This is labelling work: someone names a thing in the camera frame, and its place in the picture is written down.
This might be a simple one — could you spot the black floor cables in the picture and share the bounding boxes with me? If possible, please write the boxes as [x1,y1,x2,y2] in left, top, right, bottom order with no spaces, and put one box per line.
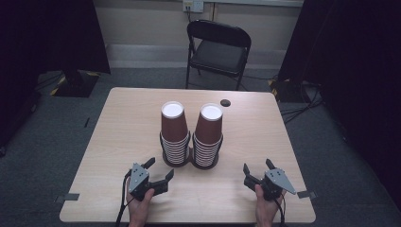
[279,80,325,125]

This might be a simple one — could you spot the black stand base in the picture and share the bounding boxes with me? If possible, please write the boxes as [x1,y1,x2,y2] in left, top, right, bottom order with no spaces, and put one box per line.
[50,69,100,98]
[268,79,305,104]

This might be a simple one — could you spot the white wall outlet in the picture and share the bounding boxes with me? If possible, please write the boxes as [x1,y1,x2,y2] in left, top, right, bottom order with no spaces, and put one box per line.
[183,0,204,13]

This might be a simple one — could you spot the black curtain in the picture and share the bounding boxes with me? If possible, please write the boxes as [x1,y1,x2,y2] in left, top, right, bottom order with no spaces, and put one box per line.
[0,0,112,152]
[277,0,401,211]

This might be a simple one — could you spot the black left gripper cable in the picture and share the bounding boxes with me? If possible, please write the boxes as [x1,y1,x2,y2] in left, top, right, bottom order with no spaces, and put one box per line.
[114,169,132,227]

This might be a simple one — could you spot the stack of brown paper cups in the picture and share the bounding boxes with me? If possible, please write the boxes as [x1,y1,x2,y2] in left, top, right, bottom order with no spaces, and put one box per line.
[159,100,192,166]
[192,102,224,168]

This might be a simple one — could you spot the person's right hand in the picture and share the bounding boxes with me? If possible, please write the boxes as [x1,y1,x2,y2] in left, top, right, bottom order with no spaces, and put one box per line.
[254,184,287,227]

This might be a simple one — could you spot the person's left hand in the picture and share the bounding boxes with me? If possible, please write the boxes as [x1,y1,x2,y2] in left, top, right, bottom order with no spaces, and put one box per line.
[125,187,156,227]

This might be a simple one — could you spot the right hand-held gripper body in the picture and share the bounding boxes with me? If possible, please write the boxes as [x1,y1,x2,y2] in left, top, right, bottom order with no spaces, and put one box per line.
[258,167,297,201]

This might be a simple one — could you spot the dark wire cup holder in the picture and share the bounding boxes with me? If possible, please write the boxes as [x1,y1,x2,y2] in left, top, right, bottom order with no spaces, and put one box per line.
[159,131,224,170]

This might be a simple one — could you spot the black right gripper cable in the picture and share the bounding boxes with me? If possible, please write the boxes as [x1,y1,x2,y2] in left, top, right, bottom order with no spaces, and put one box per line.
[273,195,288,227]

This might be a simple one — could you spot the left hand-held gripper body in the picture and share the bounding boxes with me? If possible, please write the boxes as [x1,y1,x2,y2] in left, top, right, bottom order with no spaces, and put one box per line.
[127,162,155,202]

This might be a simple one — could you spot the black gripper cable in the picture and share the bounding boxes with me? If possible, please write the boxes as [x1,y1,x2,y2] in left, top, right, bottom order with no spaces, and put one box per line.
[114,169,132,227]
[273,195,288,227]

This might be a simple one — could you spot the grey tape strip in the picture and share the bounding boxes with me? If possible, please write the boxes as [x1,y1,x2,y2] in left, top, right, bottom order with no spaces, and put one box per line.
[54,193,80,203]
[296,190,318,200]

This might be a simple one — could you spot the black folding chair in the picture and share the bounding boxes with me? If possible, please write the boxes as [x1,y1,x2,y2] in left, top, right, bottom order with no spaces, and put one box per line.
[184,19,253,92]

